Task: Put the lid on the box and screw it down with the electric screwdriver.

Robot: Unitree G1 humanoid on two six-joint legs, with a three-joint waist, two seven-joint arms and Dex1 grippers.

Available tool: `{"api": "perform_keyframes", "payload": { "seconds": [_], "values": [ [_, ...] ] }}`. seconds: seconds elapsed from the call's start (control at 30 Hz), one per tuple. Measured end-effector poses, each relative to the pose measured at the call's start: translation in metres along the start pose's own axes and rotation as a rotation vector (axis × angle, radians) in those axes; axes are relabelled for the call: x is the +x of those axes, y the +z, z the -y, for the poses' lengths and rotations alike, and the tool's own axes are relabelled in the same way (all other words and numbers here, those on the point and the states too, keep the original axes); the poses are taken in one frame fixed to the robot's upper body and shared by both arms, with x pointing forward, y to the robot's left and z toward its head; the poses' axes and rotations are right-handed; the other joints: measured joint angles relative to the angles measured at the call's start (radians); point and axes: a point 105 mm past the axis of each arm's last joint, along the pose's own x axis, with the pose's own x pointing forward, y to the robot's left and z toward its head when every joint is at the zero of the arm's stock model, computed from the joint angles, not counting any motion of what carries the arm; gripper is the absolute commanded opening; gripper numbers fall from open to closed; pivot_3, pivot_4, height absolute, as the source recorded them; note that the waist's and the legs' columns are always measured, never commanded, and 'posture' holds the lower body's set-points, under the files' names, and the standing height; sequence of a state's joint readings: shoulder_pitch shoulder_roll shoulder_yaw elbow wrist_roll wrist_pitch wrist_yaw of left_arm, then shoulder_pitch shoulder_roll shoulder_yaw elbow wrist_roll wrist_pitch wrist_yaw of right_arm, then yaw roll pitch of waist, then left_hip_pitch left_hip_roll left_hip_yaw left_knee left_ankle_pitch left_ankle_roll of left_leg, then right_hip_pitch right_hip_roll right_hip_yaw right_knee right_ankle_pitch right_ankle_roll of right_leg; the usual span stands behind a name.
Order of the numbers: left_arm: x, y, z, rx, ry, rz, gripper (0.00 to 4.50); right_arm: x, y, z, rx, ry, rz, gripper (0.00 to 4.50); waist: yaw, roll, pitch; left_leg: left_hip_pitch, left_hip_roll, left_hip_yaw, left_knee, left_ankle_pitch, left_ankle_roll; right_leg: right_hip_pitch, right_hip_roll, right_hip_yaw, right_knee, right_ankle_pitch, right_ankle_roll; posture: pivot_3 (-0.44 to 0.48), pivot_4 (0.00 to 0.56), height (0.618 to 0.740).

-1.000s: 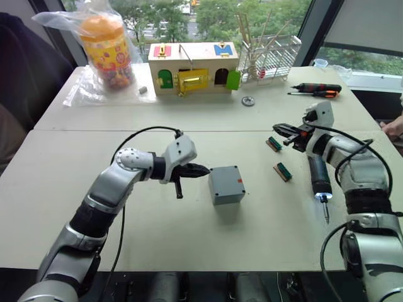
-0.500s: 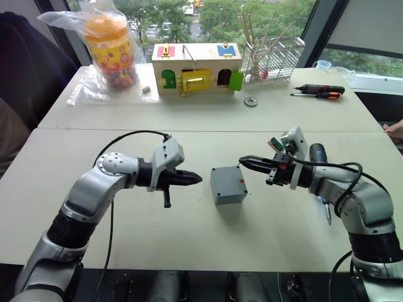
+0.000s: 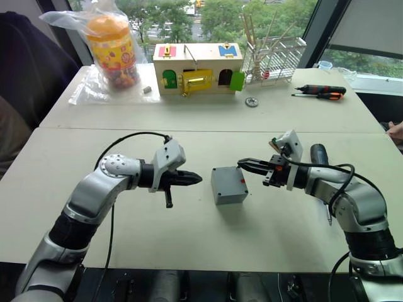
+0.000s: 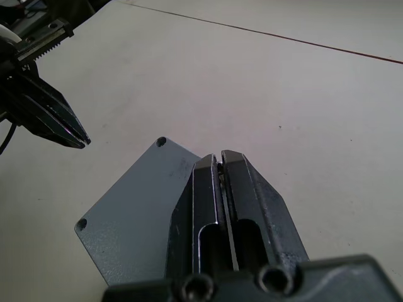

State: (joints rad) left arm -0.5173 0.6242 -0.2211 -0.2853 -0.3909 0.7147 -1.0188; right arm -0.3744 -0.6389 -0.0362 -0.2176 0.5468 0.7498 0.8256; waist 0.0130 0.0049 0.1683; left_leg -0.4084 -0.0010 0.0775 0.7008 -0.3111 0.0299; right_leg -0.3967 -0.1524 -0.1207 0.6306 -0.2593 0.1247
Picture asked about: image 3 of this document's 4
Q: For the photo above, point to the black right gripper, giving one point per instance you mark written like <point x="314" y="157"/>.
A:
<point x="277" y="176"/>

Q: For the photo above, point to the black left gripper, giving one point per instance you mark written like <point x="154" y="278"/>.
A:
<point x="173" y="180"/>

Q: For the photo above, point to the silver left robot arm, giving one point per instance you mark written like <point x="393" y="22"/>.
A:
<point x="94" y="185"/>

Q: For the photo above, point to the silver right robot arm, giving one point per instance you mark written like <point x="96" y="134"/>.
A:
<point x="355" y="204"/>

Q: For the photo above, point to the grey plastic junction box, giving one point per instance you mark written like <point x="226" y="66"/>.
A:
<point x="231" y="196"/>

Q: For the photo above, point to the orange and black screwdriver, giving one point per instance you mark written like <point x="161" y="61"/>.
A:
<point x="329" y="96"/>

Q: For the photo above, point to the black and red screwdriver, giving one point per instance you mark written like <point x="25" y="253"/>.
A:
<point x="324" y="89"/>

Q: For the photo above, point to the wooden lock box with doors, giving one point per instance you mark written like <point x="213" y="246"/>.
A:
<point x="201" y="59"/>

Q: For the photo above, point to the metal hook on lock box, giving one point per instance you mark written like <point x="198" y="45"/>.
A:
<point x="190" y="55"/>

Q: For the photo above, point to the candy jar with orange lid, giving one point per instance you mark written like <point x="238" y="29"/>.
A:
<point x="113" y="53"/>

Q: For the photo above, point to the bystander bare hand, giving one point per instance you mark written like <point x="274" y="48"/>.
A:
<point x="396" y="132"/>

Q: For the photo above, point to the round metal gear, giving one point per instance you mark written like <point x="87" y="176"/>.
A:
<point x="252" y="102"/>

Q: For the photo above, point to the small grey metal block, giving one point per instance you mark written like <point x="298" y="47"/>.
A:
<point x="147" y="89"/>

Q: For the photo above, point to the clear plastic cup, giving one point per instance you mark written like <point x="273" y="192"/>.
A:
<point x="325" y="65"/>

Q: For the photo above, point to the clear plastic bag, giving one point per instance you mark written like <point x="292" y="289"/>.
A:
<point x="91" y="92"/>

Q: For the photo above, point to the clear plastic container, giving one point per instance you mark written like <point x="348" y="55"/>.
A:
<point x="348" y="74"/>

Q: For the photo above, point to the thin wooden stick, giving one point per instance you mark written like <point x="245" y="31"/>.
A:
<point x="270" y="31"/>
<point x="283" y="34"/>
<point x="252" y="30"/>
<point x="247" y="30"/>

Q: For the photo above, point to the grey roller window blind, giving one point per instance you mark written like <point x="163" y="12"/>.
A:
<point x="368" y="25"/>

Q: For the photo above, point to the person in dark clothing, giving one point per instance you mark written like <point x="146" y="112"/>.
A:
<point x="28" y="69"/>

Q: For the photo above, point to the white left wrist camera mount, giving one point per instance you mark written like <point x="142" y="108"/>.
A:
<point x="168" y="154"/>

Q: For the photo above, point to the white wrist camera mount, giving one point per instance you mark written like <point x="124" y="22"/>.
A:
<point x="168" y="154"/>
<point x="294" y="141"/>

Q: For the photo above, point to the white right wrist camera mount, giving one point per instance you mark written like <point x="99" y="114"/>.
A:
<point x="294" y="141"/>

